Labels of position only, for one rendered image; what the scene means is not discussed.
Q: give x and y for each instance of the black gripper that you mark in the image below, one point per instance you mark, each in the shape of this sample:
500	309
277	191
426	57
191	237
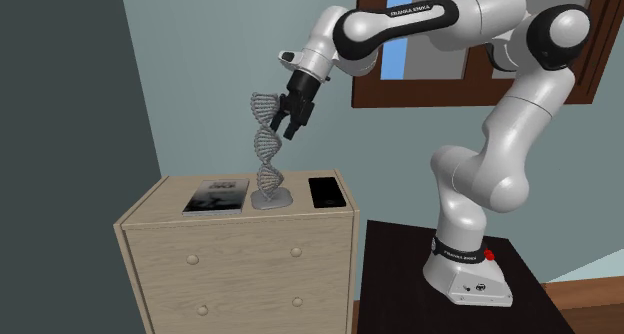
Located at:
303	87

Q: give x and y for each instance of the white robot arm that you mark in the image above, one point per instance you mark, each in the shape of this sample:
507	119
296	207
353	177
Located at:
507	143

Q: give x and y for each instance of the grey double helix figure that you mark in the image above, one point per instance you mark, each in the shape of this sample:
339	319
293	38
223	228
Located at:
266	162

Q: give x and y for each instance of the black phone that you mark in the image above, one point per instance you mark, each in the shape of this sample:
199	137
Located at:
325	192

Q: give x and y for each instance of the grey book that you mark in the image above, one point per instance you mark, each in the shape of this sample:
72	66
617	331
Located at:
217	196

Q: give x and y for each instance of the brown framed window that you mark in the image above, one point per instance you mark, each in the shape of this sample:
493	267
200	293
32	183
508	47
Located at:
438	89

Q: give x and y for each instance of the light wooden chest of drawers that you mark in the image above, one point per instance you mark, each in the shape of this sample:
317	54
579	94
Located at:
244	269

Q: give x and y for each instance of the dark robot stand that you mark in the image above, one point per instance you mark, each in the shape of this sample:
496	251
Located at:
395	284

